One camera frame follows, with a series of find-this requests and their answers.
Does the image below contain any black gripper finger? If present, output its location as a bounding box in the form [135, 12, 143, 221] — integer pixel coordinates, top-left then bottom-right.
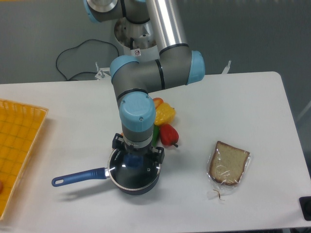
[151, 146, 165, 166]
[111, 133, 126, 155]

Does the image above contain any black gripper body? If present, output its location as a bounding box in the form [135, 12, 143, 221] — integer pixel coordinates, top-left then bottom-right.
[124, 139, 152, 156]

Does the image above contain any glass pot lid blue knob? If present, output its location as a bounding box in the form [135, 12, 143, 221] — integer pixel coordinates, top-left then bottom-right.
[107, 149, 161, 195]

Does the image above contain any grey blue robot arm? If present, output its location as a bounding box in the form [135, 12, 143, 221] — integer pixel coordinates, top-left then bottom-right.
[84, 0, 205, 168]

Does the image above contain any red bell pepper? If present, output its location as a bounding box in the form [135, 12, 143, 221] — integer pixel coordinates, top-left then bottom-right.
[159, 124, 179, 148]

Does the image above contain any green bell pepper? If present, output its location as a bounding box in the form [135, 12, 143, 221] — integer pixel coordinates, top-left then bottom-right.
[152, 125, 159, 147]

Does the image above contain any yellow bell pepper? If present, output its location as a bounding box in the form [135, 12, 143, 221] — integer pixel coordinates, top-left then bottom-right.
[154, 102, 176, 126]

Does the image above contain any orange baguette loaf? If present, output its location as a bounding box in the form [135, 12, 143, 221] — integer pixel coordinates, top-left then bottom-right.
[113, 97, 164, 138]

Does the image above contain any bread slice in plastic bag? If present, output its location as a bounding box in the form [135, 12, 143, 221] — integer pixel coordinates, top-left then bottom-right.
[207, 141, 251, 201]

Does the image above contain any yellow woven basket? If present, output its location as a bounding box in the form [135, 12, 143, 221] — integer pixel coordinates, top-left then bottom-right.
[0, 99, 49, 219]

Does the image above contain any black device at table edge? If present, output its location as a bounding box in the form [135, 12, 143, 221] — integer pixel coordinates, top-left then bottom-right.
[299, 196, 311, 221]

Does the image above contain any blue saucepan with handle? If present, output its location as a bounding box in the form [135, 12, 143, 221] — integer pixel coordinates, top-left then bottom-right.
[52, 155, 151, 187]

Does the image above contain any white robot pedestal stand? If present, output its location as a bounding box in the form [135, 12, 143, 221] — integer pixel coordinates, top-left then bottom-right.
[94, 17, 232, 80]

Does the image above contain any black cable on floor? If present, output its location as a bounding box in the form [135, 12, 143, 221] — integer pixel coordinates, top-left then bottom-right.
[55, 39, 120, 82]

